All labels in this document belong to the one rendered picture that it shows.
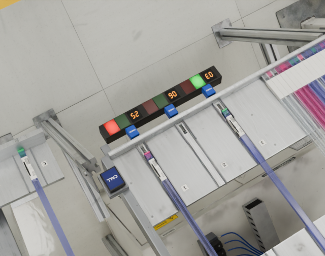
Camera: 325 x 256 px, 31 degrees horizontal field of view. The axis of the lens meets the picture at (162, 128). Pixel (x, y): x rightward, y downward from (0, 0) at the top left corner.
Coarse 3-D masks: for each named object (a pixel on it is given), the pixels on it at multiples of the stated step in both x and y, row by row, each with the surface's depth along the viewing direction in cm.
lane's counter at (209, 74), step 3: (210, 69) 152; (204, 72) 151; (207, 72) 151; (210, 72) 151; (213, 72) 151; (204, 75) 151; (207, 75) 151; (210, 75) 151; (213, 75) 151; (207, 78) 150; (210, 78) 150; (213, 78) 150; (207, 81) 150
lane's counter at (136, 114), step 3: (135, 108) 147; (129, 111) 146; (132, 111) 146; (135, 111) 146; (138, 111) 146; (129, 114) 146; (132, 114) 146; (135, 114) 146; (138, 114) 146; (141, 114) 146; (129, 117) 145; (132, 117) 145; (135, 117) 145; (138, 117) 145; (141, 117) 145; (132, 120) 145; (135, 120) 145
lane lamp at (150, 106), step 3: (150, 99) 148; (147, 102) 147; (150, 102) 147; (153, 102) 147; (144, 105) 147; (147, 105) 147; (150, 105) 147; (153, 105) 147; (147, 108) 147; (150, 108) 147; (153, 108) 147; (156, 108) 147; (147, 111) 146; (150, 111) 146; (153, 111) 146
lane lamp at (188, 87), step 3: (186, 81) 150; (189, 81) 150; (180, 84) 150; (183, 84) 150; (186, 84) 150; (189, 84) 150; (183, 87) 149; (186, 87) 149; (189, 87) 149; (192, 87) 149; (186, 90) 149; (189, 90) 149; (192, 90) 149; (186, 93) 148
